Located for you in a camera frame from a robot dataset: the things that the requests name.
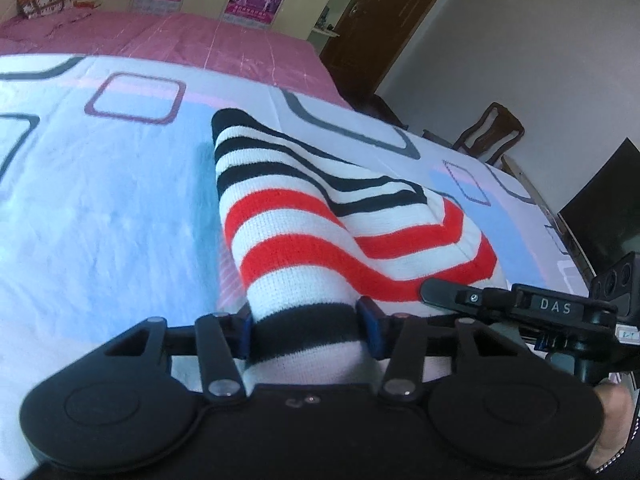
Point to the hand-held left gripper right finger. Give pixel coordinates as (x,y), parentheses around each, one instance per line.
(372,332)

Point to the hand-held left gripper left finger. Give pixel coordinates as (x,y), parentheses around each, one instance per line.
(244,335)

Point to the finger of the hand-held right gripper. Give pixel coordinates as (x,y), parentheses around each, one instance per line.
(450,295)

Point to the black red white striped sweater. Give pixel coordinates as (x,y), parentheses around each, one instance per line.
(300,230)

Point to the person's right forearm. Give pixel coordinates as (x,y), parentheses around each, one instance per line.
(627,460)

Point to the person's right hand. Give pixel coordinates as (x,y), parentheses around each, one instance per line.
(615,420)

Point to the black television screen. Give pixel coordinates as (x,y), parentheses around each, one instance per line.
(607,210)

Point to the brown wooden chair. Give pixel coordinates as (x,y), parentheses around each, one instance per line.
(487,132)

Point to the white bedsheet with square print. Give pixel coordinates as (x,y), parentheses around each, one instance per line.
(110,200)

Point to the brown wooden door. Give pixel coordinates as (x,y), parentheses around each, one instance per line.
(380,20)

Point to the pink bedsheet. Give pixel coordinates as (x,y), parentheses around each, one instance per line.
(215,45)

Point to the red yellow striped cloth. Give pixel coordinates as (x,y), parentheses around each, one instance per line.
(86,3)

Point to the cream wall shelf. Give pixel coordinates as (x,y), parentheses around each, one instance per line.
(340,5)

